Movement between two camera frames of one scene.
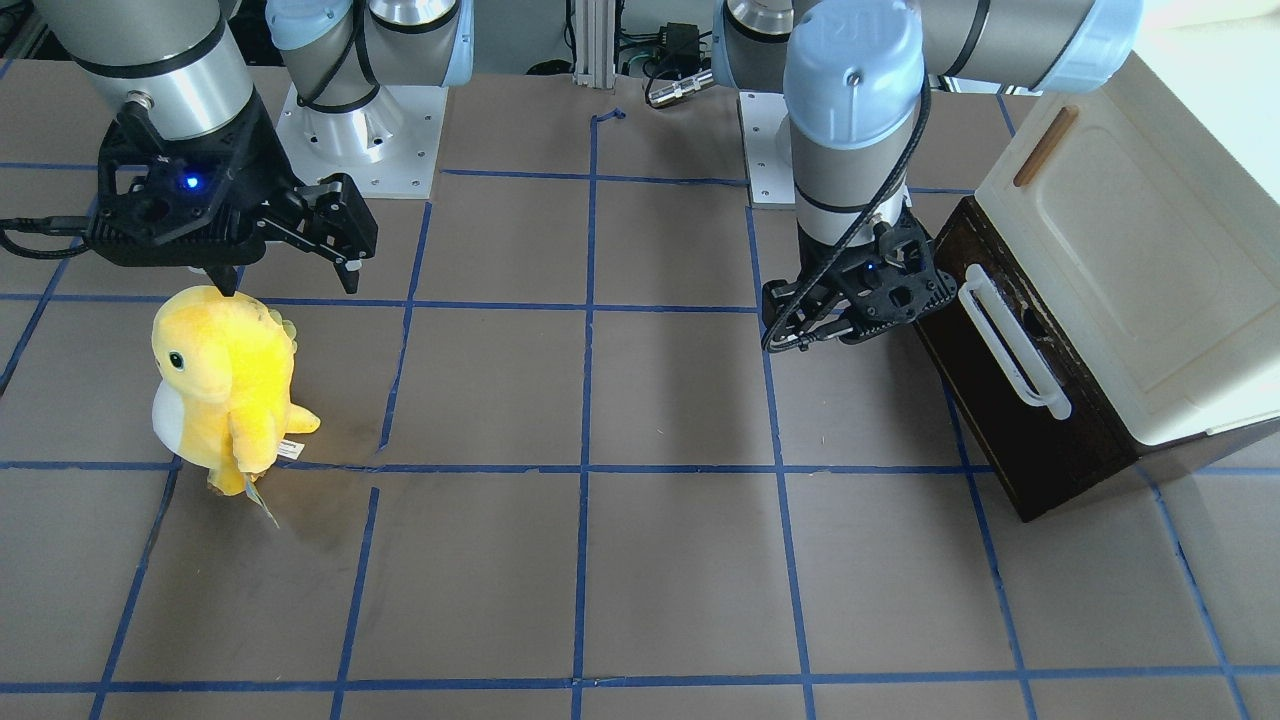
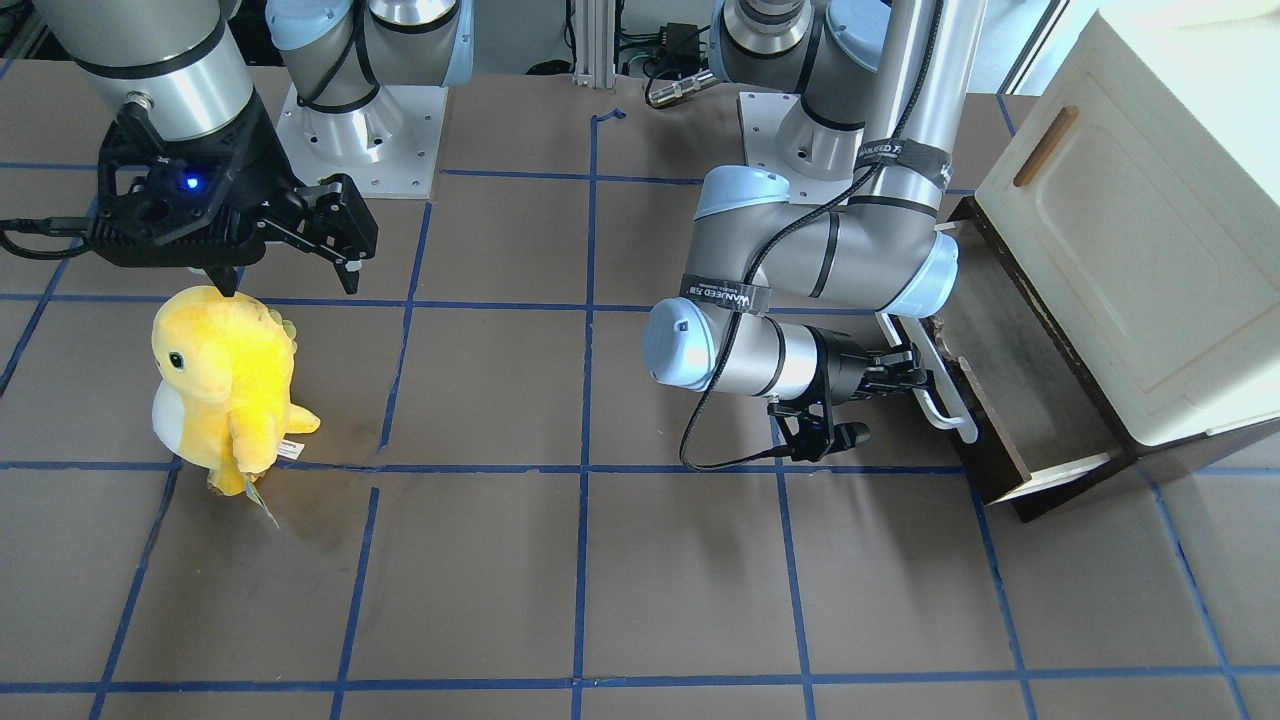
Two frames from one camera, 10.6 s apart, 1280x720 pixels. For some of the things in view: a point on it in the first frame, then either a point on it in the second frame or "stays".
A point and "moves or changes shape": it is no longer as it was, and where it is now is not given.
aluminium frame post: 595,44 stays
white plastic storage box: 1148,212 stays
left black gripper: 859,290 → 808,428
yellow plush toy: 223,368 stays
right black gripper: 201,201 stays
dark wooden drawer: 1026,398 moves or changes shape
